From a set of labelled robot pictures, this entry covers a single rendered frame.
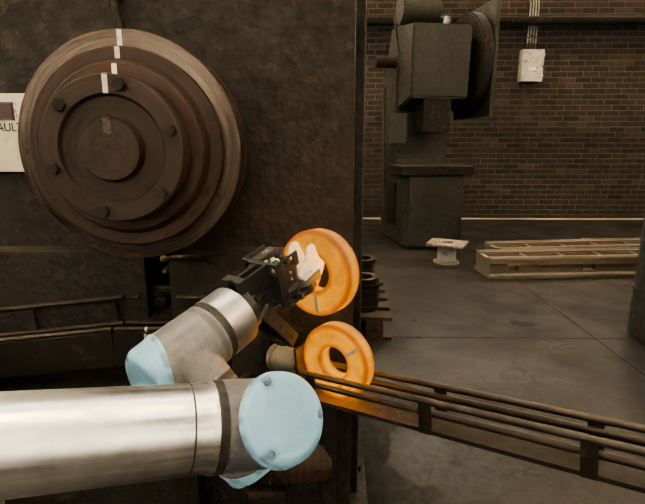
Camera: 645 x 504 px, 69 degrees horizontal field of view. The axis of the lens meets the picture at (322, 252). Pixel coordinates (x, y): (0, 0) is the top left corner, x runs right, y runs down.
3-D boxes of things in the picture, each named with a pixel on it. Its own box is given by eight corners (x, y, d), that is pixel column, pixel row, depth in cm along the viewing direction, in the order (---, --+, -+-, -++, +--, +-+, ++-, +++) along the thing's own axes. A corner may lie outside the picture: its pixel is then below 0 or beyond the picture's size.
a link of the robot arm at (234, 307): (245, 363, 65) (199, 346, 71) (268, 343, 69) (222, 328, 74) (229, 309, 61) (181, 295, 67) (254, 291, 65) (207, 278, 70)
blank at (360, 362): (336, 403, 99) (327, 410, 97) (300, 338, 102) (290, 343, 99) (390, 378, 90) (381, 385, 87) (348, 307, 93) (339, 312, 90)
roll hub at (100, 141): (61, 217, 99) (44, 76, 93) (194, 218, 99) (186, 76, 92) (46, 222, 94) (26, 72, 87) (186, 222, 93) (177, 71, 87)
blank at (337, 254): (286, 228, 89) (275, 231, 87) (356, 225, 80) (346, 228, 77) (295, 308, 91) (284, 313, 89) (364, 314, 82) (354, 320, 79)
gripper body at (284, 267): (301, 248, 73) (248, 287, 65) (310, 295, 77) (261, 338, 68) (264, 242, 77) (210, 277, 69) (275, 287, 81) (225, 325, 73)
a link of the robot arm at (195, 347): (157, 429, 61) (108, 368, 61) (226, 368, 69) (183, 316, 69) (178, 413, 54) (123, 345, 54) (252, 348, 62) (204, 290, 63)
